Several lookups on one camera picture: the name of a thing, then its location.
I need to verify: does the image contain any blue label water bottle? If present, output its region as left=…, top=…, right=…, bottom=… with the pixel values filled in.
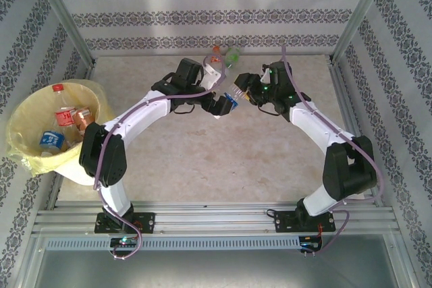
left=225, top=82, right=250, bottom=111

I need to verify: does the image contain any orange cap orange label bottle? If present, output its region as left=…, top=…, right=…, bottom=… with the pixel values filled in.
left=207, top=46, right=223, bottom=66

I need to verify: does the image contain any green label plastic bottle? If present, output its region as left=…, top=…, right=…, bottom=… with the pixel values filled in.
left=224, top=47, right=241, bottom=68

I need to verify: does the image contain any red label cola bottle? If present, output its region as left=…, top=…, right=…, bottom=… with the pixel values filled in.
left=50, top=84, right=80, bottom=129

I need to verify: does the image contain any blue Pocari Sweat bottle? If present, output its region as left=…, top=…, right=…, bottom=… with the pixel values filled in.
left=38, top=129, right=68, bottom=154

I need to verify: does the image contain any white waste bin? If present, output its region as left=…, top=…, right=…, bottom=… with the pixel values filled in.
left=8, top=80, right=112, bottom=187

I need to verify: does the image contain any right controller circuit board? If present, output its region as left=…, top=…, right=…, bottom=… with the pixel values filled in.
left=300, top=239, right=323, bottom=250

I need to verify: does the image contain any controller circuit board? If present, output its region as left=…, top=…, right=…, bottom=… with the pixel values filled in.
left=110, top=237, right=138, bottom=248
left=300, top=239, right=323, bottom=250

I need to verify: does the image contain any grey metal front panel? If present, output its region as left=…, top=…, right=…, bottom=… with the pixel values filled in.
left=20, top=233, right=416, bottom=288

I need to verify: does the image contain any left controller circuit board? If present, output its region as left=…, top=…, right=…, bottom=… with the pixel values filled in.
left=110, top=237, right=138, bottom=248

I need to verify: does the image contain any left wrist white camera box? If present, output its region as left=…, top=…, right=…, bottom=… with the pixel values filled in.
left=201, top=63, right=226, bottom=90

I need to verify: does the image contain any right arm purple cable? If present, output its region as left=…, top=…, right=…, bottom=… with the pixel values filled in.
left=280, top=45, right=386, bottom=257

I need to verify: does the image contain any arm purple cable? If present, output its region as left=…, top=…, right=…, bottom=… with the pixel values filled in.
left=93, top=52, right=227, bottom=262
left=280, top=45, right=386, bottom=257

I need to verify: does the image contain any right aluminium side rail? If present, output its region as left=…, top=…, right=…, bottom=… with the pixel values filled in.
left=329, top=61, right=385, bottom=208

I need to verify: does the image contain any right aluminium frame post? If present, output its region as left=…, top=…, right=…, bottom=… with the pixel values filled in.
left=329, top=0, right=396, bottom=65

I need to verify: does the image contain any aluminium frame post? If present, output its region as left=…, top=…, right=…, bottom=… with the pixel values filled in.
left=28, top=0, right=97, bottom=68
left=329, top=0, right=396, bottom=65

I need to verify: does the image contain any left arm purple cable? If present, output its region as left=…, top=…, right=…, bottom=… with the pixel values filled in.
left=93, top=52, right=227, bottom=262

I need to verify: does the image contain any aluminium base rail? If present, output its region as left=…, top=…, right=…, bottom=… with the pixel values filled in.
left=32, top=200, right=396, bottom=235

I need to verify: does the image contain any left aluminium frame post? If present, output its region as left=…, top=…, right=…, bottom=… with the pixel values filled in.
left=28, top=0, right=97, bottom=68

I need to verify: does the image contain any grey slotted cable duct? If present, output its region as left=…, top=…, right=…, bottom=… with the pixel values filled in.
left=45, top=236, right=302, bottom=251

